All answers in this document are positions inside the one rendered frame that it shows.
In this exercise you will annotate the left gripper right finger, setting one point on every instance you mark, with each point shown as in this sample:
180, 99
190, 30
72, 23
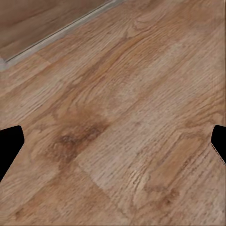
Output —
218, 139

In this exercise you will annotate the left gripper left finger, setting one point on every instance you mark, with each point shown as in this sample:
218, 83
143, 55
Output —
11, 141

